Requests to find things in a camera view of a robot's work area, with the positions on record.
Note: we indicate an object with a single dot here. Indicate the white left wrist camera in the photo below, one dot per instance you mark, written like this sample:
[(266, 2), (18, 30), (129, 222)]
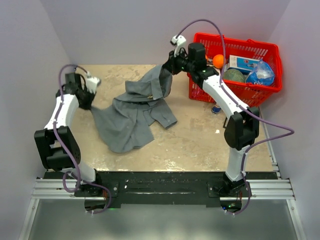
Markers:
[(92, 83)]

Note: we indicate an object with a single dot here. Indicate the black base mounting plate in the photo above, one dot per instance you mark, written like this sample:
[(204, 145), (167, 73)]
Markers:
[(162, 188)]

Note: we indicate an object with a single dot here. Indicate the white blue light bulb box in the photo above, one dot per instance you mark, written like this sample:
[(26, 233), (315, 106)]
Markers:
[(243, 64)]

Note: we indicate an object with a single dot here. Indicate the red plastic shopping basket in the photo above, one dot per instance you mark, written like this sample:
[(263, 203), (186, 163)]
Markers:
[(230, 92)]

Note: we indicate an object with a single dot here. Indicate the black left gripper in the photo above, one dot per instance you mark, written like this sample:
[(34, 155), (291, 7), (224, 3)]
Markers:
[(92, 97)]

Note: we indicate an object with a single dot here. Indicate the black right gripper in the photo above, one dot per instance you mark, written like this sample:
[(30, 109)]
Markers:
[(171, 64)]

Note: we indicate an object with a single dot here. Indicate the aluminium frame rail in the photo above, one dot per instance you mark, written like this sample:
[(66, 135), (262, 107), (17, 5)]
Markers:
[(44, 189)]

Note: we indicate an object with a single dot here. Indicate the blue plastic bag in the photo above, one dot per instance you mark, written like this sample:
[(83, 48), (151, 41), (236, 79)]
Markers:
[(261, 74)]

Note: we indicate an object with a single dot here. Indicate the grey button-up shirt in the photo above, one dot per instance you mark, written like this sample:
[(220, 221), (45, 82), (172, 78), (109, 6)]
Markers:
[(125, 124)]

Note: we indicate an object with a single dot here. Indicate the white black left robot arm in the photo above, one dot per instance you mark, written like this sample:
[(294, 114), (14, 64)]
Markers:
[(56, 145)]

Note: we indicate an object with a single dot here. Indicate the green melon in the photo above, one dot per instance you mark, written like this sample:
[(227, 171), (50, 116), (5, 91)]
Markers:
[(234, 75)]

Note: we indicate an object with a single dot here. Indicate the blue silver drink can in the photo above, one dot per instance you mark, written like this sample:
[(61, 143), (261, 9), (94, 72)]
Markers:
[(216, 109)]

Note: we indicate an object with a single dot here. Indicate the orange fruit right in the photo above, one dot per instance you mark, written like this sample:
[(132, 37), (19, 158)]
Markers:
[(218, 61)]

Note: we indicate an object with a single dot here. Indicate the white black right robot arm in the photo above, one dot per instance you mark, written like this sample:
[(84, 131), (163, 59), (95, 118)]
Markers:
[(242, 126)]

